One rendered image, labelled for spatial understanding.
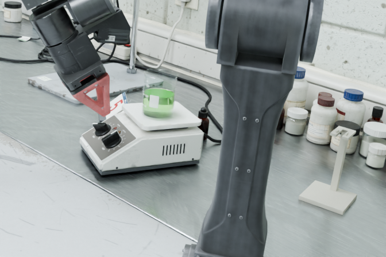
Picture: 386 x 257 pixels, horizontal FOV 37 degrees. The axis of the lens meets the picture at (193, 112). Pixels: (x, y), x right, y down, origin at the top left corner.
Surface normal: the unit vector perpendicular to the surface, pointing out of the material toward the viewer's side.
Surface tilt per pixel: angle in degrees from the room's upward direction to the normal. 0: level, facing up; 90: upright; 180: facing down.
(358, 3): 90
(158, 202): 0
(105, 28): 90
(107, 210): 0
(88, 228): 0
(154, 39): 90
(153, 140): 90
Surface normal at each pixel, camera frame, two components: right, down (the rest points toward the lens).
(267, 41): -0.18, 0.66
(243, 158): -0.17, 0.39
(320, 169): 0.11, -0.93
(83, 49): 0.43, 0.36
